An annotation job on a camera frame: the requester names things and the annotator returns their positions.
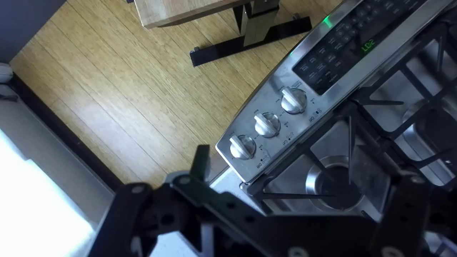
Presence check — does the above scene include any silver stove knob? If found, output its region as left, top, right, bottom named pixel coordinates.
left=281, top=87, right=306, bottom=114
left=229, top=134, right=256, bottom=159
left=254, top=112, right=281, bottom=138

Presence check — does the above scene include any stainless steel gas stove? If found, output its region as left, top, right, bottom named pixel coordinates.
left=211, top=0, right=457, bottom=218

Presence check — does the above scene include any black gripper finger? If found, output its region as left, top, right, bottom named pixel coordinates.
left=189, top=144, right=209, bottom=179

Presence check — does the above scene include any right silver stove knob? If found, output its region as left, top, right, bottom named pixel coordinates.
left=281, top=87, right=306, bottom=114

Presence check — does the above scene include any middle silver stove knob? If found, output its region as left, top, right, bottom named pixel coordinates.
left=254, top=112, right=281, bottom=138

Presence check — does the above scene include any left silver stove knob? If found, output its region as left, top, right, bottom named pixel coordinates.
left=229, top=134, right=256, bottom=159

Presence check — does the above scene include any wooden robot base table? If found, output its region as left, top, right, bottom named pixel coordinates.
left=132, top=0, right=312, bottom=68

